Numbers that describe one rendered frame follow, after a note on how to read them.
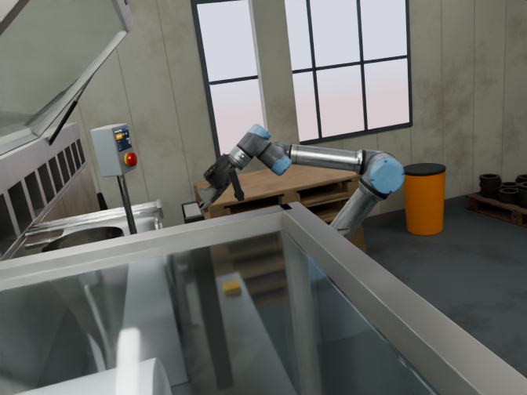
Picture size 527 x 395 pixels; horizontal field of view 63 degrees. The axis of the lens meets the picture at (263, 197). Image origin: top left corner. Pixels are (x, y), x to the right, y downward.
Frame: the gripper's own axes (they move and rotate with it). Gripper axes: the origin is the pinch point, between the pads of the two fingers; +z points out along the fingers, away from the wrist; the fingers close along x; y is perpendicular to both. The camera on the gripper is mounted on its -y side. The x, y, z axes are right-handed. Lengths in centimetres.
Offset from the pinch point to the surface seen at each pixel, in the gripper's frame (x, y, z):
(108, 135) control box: 57, 40, -7
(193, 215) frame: 39.6, 11.4, -1.9
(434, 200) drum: -202, -226, -118
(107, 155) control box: 56, 38, -4
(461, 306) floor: -84, -214, -47
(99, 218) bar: 29.8, 28.3, 15.9
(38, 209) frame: 6, 42, 32
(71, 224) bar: 30.2, 32.7, 21.4
